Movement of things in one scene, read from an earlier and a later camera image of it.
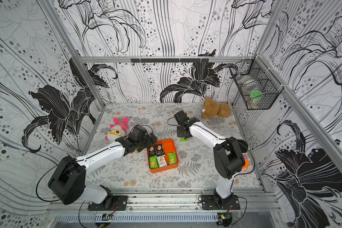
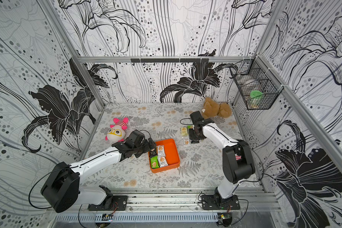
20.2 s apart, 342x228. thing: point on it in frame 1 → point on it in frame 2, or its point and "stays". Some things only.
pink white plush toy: [118, 130] stays
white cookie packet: [162, 161] → [185, 140]
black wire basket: [257, 86] stays
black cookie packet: [153, 151] stays
